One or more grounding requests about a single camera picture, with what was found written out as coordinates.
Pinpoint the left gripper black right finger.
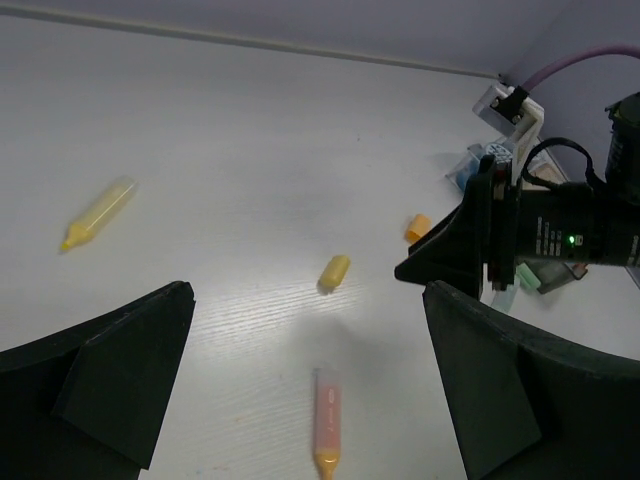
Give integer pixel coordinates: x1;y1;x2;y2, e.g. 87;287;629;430
423;282;639;479

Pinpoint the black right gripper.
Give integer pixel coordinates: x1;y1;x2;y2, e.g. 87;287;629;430
394;94;639;300

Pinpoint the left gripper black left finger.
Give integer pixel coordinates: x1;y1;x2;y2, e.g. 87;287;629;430
1;281;195;479

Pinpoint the yellow highlighter cap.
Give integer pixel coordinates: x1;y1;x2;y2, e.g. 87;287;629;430
318;255;351;291

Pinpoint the pink orange highlighter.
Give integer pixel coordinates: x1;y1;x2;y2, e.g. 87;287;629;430
313;368;342;480

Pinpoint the yellow highlighter pen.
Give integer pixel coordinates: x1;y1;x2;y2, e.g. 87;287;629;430
59;176;138;253

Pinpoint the green highlighter pen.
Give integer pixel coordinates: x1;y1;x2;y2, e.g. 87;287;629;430
491;263;541;314

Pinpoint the compartmented organizer tray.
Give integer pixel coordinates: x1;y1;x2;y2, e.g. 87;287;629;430
465;147;593;290

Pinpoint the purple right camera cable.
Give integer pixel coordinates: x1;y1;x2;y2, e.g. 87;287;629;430
519;44;640;96

